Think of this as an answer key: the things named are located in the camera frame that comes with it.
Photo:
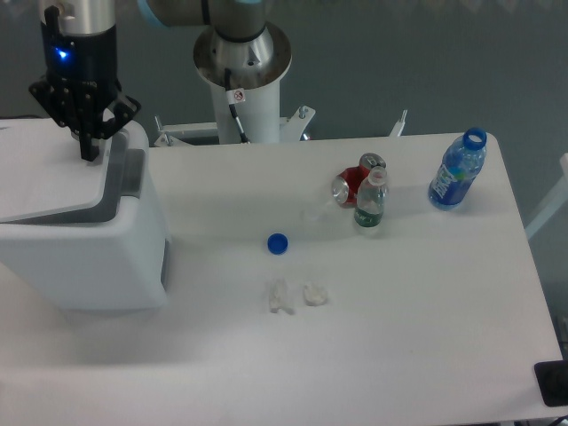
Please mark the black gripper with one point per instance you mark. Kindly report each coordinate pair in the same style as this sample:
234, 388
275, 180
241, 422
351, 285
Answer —
80, 48

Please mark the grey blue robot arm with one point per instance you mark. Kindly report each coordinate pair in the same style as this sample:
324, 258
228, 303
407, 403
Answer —
241, 55

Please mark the white trash can body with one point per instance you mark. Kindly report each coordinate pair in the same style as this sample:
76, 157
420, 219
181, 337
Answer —
110, 257

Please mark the blue bottle cap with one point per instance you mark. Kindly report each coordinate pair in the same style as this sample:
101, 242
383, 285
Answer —
277, 243

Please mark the crushed red soda can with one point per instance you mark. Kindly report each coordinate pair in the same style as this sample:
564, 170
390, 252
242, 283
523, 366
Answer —
345, 185

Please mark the crumpled white tissue left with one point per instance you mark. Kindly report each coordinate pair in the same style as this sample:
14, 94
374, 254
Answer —
279, 299

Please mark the crumpled white tissue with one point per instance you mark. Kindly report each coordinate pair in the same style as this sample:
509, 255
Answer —
314, 295
279, 299

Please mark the crumpled white tissue right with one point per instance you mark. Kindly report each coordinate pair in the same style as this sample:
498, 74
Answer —
314, 295

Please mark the small clear green-label bottle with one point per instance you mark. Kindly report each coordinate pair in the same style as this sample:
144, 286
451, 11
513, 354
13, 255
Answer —
371, 197

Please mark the blue plastic drink bottle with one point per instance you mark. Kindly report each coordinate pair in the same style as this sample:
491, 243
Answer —
460, 165

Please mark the white furniture leg right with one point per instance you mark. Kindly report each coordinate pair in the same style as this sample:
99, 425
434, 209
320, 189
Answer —
551, 203

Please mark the black device at edge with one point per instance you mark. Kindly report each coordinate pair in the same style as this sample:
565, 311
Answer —
552, 380

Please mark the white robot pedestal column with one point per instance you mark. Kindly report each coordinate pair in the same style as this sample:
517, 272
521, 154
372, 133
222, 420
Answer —
259, 114

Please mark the white metal base frame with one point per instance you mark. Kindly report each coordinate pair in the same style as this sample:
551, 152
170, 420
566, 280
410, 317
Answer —
291, 129

